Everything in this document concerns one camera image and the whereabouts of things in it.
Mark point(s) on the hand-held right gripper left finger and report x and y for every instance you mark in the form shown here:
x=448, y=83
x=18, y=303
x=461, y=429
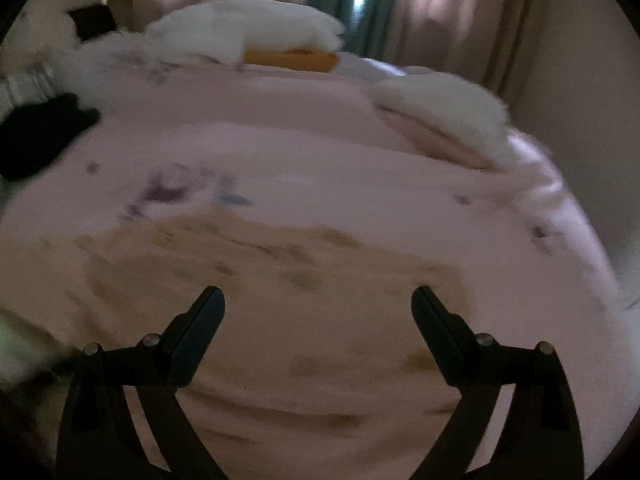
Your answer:
x=201, y=329

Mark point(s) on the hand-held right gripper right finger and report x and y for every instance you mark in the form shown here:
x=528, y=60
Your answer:
x=434, y=329

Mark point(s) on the pale pink bear print garment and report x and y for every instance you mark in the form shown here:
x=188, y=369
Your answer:
x=280, y=310

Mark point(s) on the pink printed bed cover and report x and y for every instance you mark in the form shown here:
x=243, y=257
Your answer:
x=320, y=160

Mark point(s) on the black cloth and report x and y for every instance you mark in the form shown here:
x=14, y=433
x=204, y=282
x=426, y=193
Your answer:
x=40, y=135

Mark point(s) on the orange cloth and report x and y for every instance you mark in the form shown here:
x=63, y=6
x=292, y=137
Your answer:
x=295, y=60

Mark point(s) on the white crumpled cloth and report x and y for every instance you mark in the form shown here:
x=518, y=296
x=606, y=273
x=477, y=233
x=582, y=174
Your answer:
x=100, y=62

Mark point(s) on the grey plaid cloth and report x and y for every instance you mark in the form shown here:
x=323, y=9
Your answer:
x=22, y=87

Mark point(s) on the dark object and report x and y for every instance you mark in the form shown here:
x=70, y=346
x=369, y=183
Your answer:
x=92, y=21

